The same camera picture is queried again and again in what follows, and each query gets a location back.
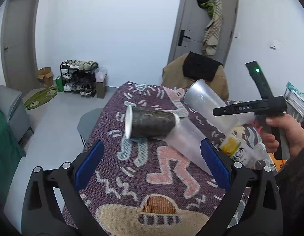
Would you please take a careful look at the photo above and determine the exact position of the frosted clear plastic cup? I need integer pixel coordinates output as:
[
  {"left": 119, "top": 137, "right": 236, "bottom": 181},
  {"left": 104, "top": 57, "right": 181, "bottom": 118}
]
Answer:
[{"left": 164, "top": 118, "right": 212, "bottom": 176}]

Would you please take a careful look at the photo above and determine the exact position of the dark patterned paper cup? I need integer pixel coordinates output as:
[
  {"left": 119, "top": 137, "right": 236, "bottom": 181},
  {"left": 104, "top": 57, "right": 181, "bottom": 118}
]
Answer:
[{"left": 125, "top": 105, "right": 180, "bottom": 140}]

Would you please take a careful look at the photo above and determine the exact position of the person's right hand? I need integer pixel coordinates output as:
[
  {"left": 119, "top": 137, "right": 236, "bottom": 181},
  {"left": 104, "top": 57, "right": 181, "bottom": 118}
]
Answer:
[{"left": 261, "top": 111, "right": 304, "bottom": 157}]

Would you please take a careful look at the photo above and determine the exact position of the yellow label plastic bottle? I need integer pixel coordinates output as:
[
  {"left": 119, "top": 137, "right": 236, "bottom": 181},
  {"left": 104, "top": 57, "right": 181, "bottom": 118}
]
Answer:
[{"left": 219, "top": 136, "right": 266, "bottom": 169}]

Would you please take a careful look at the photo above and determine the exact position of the green blanket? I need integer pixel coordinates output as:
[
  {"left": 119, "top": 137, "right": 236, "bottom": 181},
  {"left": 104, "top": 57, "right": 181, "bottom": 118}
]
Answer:
[{"left": 0, "top": 110, "right": 25, "bottom": 209}]

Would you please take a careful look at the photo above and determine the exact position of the black garment on chair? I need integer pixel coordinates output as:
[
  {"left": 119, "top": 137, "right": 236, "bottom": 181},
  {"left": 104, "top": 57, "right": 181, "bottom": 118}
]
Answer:
[{"left": 182, "top": 52, "right": 222, "bottom": 82}]

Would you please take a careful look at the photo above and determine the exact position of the plaid scarf on door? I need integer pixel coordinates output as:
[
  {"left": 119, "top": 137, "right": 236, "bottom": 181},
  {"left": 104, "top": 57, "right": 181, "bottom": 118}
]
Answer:
[{"left": 203, "top": 0, "right": 223, "bottom": 56}]

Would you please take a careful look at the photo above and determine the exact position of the tan chair with coat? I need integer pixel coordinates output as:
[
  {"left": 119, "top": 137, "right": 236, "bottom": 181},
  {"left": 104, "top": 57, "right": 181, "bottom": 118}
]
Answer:
[{"left": 162, "top": 53, "right": 229, "bottom": 101}]

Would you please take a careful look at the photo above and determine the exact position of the grey stool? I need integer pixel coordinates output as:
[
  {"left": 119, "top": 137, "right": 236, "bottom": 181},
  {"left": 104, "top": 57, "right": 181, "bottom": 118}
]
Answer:
[{"left": 77, "top": 108, "right": 103, "bottom": 146}]

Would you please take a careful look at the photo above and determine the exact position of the grey entrance door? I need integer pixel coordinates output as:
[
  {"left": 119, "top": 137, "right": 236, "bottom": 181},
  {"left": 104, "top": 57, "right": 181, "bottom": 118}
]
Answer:
[{"left": 168, "top": 0, "right": 239, "bottom": 65}]

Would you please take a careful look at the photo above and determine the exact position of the purple patterned woven tablecloth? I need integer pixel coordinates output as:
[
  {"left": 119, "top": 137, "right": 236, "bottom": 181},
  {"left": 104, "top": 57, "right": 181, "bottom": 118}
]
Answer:
[{"left": 62, "top": 80, "right": 276, "bottom": 236}]

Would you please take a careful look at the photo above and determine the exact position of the grey sofa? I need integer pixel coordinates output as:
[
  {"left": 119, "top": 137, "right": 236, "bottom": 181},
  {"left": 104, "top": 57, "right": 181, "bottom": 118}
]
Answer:
[{"left": 0, "top": 85, "right": 34, "bottom": 143}]

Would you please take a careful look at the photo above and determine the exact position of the green oval floor mat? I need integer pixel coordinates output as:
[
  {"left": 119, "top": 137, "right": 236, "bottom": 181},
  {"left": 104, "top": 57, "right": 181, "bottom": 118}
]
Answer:
[{"left": 24, "top": 86, "right": 58, "bottom": 110}]

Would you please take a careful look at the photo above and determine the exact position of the cardboard box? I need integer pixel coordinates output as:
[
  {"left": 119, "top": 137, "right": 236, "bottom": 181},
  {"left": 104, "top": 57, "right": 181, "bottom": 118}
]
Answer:
[{"left": 37, "top": 67, "right": 53, "bottom": 89}]

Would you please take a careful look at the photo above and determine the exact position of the black shoe rack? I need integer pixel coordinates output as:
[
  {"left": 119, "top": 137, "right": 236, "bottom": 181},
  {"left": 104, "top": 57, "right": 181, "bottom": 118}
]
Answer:
[{"left": 60, "top": 59, "right": 99, "bottom": 97}]

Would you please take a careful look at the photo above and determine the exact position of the white plastic bag bin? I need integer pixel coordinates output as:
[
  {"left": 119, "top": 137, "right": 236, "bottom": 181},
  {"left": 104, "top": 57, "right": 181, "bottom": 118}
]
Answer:
[{"left": 95, "top": 66, "right": 108, "bottom": 99}]

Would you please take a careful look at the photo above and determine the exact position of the grey interior door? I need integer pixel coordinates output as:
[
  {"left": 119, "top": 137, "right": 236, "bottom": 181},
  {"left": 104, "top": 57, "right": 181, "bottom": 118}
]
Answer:
[{"left": 0, "top": 0, "right": 39, "bottom": 95}]

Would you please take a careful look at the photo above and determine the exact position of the wire mesh rack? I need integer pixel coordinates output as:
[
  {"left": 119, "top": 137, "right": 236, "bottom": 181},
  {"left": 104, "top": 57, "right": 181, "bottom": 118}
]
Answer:
[{"left": 284, "top": 82, "right": 304, "bottom": 123}]

